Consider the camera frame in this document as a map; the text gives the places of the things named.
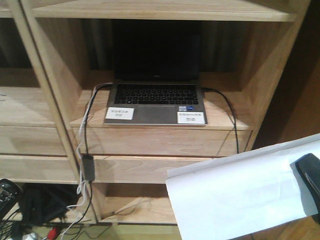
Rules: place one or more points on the black stapler with orange band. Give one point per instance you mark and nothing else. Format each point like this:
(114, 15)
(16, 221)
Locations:
(10, 194)

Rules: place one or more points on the wooden shelf unit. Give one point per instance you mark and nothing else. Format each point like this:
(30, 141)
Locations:
(41, 107)

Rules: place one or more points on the white label right palmrest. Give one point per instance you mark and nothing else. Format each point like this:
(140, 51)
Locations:
(194, 118)

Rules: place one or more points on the white paper sheet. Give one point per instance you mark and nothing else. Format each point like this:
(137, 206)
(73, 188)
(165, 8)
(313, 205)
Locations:
(228, 197)

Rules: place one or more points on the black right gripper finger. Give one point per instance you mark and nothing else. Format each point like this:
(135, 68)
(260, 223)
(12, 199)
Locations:
(308, 167)

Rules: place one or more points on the white label left palmrest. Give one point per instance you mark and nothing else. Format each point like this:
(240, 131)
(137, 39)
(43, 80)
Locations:
(119, 113)

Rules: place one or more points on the grey laptop with black keyboard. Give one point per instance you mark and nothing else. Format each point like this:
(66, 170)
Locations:
(156, 66)

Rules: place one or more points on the grey usb adapter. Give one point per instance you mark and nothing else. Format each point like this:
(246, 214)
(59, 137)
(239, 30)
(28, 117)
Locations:
(88, 167)

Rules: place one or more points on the white label palmrest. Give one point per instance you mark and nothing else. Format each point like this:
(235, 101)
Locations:
(194, 118)
(119, 113)

